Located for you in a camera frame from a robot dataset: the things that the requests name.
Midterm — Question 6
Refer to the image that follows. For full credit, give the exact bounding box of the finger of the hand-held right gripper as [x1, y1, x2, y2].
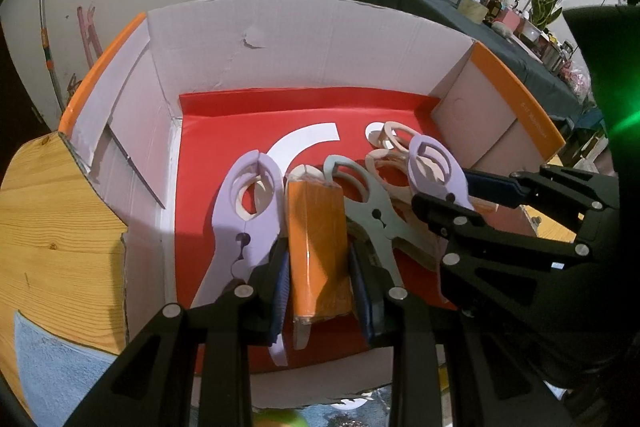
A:
[464, 164, 621, 244]
[411, 193, 600, 315]

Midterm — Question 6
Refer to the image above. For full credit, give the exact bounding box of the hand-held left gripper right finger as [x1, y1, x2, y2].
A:
[348, 241, 576, 427]

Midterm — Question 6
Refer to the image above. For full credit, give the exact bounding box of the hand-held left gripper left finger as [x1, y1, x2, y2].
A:
[65, 244, 293, 427]

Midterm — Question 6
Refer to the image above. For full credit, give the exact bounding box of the orange packet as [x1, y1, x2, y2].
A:
[285, 166, 358, 351]

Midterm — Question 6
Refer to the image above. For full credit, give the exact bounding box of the cardboard box with red bottom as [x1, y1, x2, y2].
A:
[57, 0, 568, 408]

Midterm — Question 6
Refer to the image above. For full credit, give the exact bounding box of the large purple clip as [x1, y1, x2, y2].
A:
[192, 150, 292, 368]

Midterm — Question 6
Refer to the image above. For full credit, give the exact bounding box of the grey-green clip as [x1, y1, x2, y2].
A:
[322, 154, 432, 290]

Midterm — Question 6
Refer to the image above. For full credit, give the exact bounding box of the beige clip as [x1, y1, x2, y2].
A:
[364, 149, 443, 270]
[365, 121, 417, 158]

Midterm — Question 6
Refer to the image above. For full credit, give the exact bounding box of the table with dark cloth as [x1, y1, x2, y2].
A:
[346, 0, 598, 120]

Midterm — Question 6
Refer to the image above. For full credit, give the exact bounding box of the snake plant in pot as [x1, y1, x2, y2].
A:
[527, 0, 567, 31]

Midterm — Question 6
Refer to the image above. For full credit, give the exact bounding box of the blue towel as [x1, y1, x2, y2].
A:
[14, 311, 118, 423]

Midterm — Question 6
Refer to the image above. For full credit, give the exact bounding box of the pink wall sticker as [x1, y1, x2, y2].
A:
[76, 4, 104, 72]

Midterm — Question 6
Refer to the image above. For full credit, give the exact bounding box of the orange and white wall stick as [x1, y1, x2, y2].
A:
[37, 0, 65, 108]

